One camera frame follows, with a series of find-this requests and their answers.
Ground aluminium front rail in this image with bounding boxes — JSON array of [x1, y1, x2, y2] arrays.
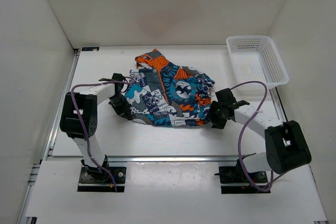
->
[[46, 155, 257, 164]]

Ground colourful patterned shorts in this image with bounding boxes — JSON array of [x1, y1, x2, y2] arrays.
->
[[124, 49, 215, 127]]

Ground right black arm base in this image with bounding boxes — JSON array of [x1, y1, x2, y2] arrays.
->
[[214, 153, 274, 194]]

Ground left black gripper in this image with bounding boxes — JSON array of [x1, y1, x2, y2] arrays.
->
[[109, 94, 132, 119]]

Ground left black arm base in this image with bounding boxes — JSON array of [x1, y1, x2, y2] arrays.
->
[[77, 159, 127, 193]]

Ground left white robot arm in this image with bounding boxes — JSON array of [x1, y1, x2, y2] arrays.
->
[[60, 73, 134, 182]]

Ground white perforated plastic basket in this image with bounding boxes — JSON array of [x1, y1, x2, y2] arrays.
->
[[226, 35, 289, 89]]

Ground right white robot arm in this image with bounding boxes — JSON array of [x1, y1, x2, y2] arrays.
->
[[207, 88, 312, 182]]

